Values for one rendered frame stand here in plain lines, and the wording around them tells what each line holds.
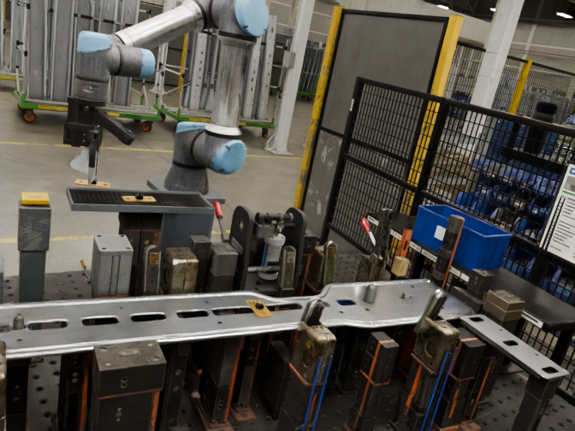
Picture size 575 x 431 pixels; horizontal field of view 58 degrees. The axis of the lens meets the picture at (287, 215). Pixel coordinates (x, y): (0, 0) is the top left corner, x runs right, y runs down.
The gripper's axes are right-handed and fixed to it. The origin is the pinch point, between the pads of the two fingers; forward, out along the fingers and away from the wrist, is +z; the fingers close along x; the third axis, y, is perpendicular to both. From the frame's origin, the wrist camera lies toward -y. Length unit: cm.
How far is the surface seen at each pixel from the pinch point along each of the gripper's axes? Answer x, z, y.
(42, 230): 7.4, 12.8, 10.0
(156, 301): 23.5, 21.1, -18.8
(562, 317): 21, 18, -135
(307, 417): 42, 38, -56
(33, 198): 6.7, 5.1, 12.4
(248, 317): 28, 21, -40
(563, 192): -3, -14, -141
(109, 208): 6.6, 5.3, -5.2
